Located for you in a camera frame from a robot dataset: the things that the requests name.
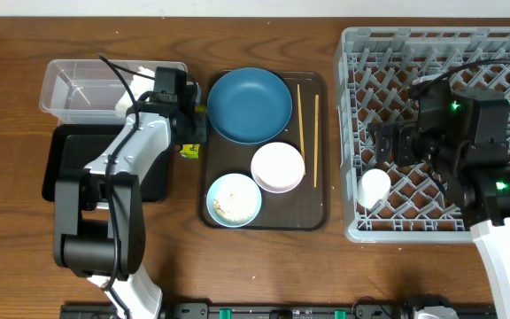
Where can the black plastic tray bin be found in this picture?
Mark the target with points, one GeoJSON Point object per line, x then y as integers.
{"type": "Point", "coordinates": [73, 146]}

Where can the right wooden chopstick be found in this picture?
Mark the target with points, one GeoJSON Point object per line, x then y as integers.
{"type": "Point", "coordinates": [316, 139]}

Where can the wooden chopstick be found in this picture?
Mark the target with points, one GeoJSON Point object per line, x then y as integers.
{"type": "Point", "coordinates": [301, 126]}
{"type": "Point", "coordinates": [316, 139]}

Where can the white cup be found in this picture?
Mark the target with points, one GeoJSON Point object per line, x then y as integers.
{"type": "Point", "coordinates": [373, 187]}

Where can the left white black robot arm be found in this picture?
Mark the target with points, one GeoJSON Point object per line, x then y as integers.
{"type": "Point", "coordinates": [99, 231]}

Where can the white napkin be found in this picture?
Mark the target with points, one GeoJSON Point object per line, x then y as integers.
{"type": "Point", "coordinates": [140, 84]}

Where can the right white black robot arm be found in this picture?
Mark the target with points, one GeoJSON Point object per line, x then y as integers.
{"type": "Point", "coordinates": [461, 135]}

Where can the white bowl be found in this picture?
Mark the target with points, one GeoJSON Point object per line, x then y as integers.
{"type": "Point", "coordinates": [277, 167]}

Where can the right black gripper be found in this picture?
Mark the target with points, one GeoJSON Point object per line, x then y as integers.
{"type": "Point", "coordinates": [405, 133]}

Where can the left wooden chopstick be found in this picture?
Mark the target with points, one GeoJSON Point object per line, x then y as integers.
{"type": "Point", "coordinates": [301, 126]}

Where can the clear plastic bin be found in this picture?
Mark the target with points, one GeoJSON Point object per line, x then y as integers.
{"type": "Point", "coordinates": [83, 91]}

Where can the yellow green snack wrapper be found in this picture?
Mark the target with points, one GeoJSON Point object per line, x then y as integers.
{"type": "Point", "coordinates": [191, 151]}

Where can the dark brown serving tray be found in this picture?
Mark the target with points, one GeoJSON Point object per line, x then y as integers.
{"type": "Point", "coordinates": [303, 209]}

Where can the light blue bowl with food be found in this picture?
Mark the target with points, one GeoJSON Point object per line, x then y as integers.
{"type": "Point", "coordinates": [233, 200]}

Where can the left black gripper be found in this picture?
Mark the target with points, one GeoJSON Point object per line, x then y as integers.
{"type": "Point", "coordinates": [197, 128]}

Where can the blue plate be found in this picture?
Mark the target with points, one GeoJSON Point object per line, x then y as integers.
{"type": "Point", "coordinates": [249, 105]}

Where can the grey dishwasher rack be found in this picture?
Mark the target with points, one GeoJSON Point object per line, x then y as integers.
{"type": "Point", "coordinates": [374, 68]}

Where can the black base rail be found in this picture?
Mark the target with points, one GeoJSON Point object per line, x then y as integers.
{"type": "Point", "coordinates": [424, 306]}

